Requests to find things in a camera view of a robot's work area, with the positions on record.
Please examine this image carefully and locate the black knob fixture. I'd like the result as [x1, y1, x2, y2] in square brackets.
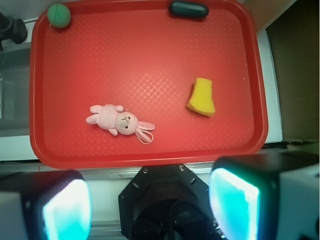
[0, 12, 28, 52]

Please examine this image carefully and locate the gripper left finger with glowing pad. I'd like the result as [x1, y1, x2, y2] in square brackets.
[0, 170, 93, 240]

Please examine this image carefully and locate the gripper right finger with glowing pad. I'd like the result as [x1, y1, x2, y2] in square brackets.
[208, 151, 320, 240]

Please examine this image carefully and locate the yellow sponge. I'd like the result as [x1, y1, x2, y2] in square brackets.
[186, 77, 216, 117]

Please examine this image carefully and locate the dark green oblong object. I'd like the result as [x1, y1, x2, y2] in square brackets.
[168, 0, 209, 19]

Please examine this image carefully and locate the green textured ball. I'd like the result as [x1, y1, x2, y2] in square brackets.
[47, 3, 71, 28]

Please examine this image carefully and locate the red plastic tray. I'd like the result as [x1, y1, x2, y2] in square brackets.
[29, 0, 268, 169]

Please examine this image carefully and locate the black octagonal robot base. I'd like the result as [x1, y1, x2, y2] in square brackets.
[118, 164, 226, 240]

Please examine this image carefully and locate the pink plush bunny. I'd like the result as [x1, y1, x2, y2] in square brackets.
[85, 104, 156, 145]

